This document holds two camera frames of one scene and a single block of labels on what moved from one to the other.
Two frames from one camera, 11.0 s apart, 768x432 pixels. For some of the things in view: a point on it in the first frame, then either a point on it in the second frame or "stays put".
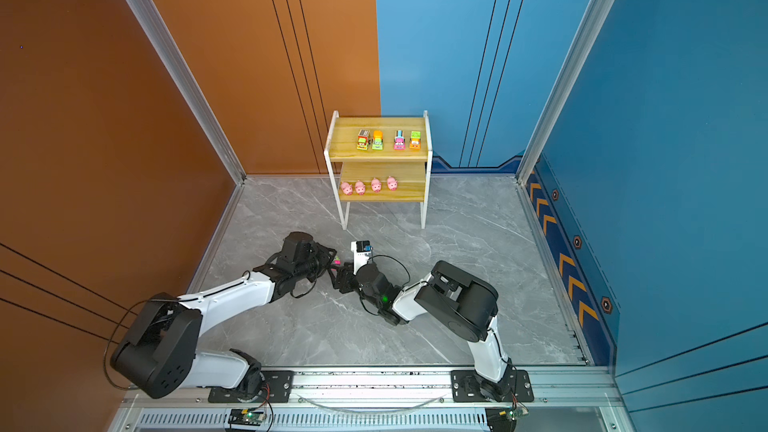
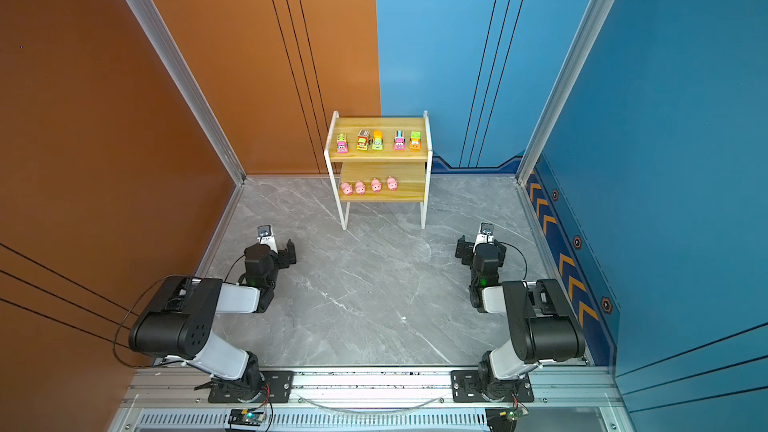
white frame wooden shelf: [379, 159] stays put
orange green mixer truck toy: [377, 140] stays put
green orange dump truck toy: [415, 141] stays put
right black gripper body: [349, 279] to [468, 254]
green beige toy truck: [363, 139] stays put
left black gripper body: [319, 262] to [283, 260]
